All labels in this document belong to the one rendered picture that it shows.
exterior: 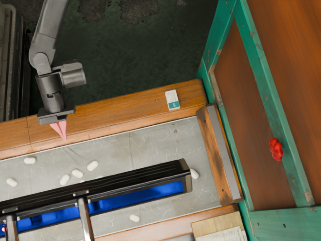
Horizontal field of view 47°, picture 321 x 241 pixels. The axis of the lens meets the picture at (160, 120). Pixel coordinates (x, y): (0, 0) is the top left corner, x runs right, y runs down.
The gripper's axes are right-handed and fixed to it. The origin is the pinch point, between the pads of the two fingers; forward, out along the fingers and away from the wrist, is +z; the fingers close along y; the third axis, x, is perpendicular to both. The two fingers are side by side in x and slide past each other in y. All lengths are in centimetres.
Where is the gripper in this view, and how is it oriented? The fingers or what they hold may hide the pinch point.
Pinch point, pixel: (64, 136)
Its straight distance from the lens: 110.8
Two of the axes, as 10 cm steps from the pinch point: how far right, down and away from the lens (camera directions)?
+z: 1.5, 8.9, 4.4
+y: 9.8, -2.0, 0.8
